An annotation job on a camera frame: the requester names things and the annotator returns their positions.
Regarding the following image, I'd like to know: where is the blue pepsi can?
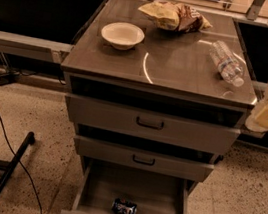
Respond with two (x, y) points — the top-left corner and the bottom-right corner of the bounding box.
(112, 198), (137, 214)

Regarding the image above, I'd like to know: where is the grey drawer cabinet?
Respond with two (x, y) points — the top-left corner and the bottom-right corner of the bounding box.
(37, 0), (268, 214)

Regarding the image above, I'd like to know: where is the open bottom grey drawer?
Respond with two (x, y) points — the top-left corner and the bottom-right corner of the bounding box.
(60, 159), (188, 214)

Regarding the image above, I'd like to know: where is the middle grey drawer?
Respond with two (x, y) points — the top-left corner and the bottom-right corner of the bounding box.
(74, 135), (214, 183)

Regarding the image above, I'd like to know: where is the top grey drawer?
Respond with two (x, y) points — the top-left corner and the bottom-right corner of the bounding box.
(65, 94), (240, 154)

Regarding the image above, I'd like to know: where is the clear plastic water bottle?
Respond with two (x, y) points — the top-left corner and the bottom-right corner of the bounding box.
(209, 40), (244, 87)

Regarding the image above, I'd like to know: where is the yellow brown chip bag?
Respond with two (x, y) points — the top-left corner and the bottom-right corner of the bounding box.
(138, 1), (212, 33)

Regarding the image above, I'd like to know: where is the white bowl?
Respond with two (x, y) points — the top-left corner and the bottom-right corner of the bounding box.
(101, 22), (144, 51)

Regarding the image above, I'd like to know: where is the black floor cable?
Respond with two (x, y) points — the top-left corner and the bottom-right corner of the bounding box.
(0, 91), (62, 214)

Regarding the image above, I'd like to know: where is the grey desk rail left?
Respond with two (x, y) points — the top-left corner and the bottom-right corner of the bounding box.
(0, 31), (73, 64)

